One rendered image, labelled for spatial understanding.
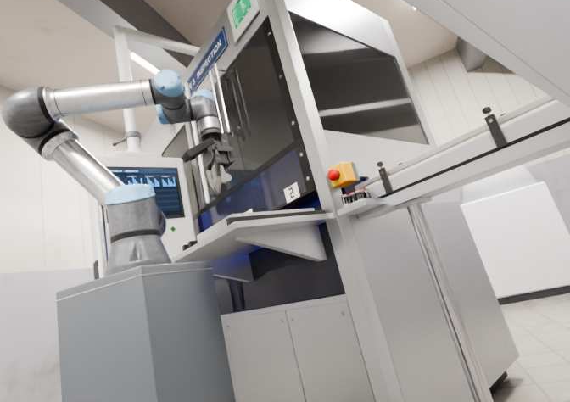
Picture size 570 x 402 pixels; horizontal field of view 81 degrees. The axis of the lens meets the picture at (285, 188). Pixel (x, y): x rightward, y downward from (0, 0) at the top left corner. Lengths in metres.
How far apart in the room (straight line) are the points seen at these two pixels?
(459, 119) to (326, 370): 4.10
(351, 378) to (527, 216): 2.91
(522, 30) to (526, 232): 3.56
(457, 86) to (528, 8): 4.83
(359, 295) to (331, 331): 0.20
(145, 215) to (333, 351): 0.81
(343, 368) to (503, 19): 1.17
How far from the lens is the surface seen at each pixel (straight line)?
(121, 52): 2.51
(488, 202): 3.86
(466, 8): 0.30
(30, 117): 1.12
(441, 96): 5.10
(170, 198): 2.00
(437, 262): 1.18
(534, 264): 3.90
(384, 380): 1.22
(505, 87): 5.21
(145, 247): 0.86
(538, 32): 0.39
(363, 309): 1.18
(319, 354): 1.39
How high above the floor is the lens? 0.69
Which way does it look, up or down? 15 degrees up
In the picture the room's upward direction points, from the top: 14 degrees counter-clockwise
